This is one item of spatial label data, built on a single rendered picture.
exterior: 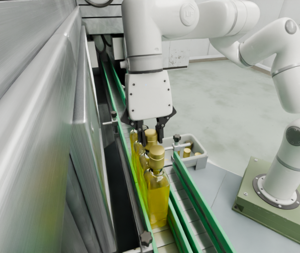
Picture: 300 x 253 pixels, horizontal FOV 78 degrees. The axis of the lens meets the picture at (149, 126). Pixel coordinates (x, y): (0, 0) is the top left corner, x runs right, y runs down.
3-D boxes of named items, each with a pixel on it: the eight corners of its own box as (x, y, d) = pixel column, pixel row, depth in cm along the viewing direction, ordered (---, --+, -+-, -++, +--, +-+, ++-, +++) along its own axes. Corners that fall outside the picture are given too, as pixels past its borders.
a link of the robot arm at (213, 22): (236, 34, 47) (171, 39, 37) (197, 40, 57) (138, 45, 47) (238, -6, 44) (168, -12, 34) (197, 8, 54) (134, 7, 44)
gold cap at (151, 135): (141, 143, 48) (141, 129, 46) (155, 140, 49) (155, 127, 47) (145, 152, 45) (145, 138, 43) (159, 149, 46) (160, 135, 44)
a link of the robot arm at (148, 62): (122, 57, 34) (124, 73, 35) (167, 53, 37) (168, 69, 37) (117, 57, 41) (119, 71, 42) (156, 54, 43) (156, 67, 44)
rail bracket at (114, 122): (104, 135, 91) (100, 111, 84) (118, 132, 93) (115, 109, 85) (105, 140, 88) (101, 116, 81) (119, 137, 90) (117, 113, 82)
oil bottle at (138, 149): (135, 183, 67) (131, 137, 55) (150, 180, 69) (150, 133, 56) (138, 197, 63) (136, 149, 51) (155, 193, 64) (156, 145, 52)
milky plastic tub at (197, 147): (151, 152, 99) (151, 139, 94) (190, 145, 104) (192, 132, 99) (162, 177, 85) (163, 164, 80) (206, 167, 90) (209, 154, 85)
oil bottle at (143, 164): (139, 197, 63) (137, 149, 50) (156, 193, 64) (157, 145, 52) (144, 212, 58) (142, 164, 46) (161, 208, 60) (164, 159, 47)
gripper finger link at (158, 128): (158, 118, 43) (160, 144, 45) (171, 116, 43) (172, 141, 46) (154, 114, 46) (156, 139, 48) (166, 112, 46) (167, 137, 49)
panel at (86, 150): (90, 90, 111) (78, 25, 91) (95, 89, 111) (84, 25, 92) (103, 256, 40) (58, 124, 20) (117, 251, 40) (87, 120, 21)
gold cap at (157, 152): (166, 161, 44) (167, 146, 41) (161, 171, 41) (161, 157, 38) (152, 156, 45) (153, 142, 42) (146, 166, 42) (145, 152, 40)
